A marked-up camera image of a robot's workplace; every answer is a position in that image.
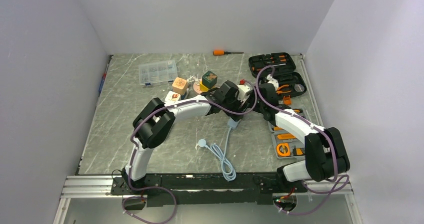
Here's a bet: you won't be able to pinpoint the light blue power strip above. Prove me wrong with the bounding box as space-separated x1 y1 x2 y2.
227 118 239 129

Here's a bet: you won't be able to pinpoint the black tool case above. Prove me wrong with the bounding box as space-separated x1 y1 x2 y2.
248 52 307 99

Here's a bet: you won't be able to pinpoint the light blue round plug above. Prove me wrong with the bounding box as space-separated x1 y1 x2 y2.
195 139 209 148

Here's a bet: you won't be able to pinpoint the grey tool case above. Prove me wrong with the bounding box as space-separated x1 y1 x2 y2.
268 108 306 162

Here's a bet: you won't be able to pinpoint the white cube adapter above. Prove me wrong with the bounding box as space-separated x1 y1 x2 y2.
164 91 182 103

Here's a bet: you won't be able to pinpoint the light blue cable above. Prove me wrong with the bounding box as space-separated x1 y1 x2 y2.
205 126 237 182

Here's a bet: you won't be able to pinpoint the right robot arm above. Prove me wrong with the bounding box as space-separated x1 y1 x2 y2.
256 83 351 192

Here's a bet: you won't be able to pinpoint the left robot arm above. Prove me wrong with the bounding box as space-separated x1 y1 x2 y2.
122 80 257 194

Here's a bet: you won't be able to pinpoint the pink round socket base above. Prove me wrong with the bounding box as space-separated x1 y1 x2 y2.
192 82 201 94

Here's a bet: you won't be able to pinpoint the yellow cube adapter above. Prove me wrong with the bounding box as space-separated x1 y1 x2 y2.
199 80 210 93

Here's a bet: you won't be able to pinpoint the dark green cube adapter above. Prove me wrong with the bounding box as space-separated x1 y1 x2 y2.
201 70 218 89

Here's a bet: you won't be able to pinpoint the orange utility knife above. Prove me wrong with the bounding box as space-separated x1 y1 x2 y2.
276 133 296 140

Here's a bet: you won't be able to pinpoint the orange cube adapter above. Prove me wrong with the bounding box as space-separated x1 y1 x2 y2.
172 77 189 96

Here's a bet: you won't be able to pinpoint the orange tape measure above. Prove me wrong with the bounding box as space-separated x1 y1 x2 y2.
275 143 291 158

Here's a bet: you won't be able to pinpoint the clear screw organizer box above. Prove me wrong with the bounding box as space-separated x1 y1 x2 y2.
138 60 178 87

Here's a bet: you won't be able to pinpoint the orange handled pliers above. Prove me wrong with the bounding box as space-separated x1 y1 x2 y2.
276 84 292 95

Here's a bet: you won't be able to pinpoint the orange handled screwdriver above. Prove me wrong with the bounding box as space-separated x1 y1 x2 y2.
212 50 243 56

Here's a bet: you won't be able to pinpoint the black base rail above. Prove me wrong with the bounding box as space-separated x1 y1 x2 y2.
110 172 306 207

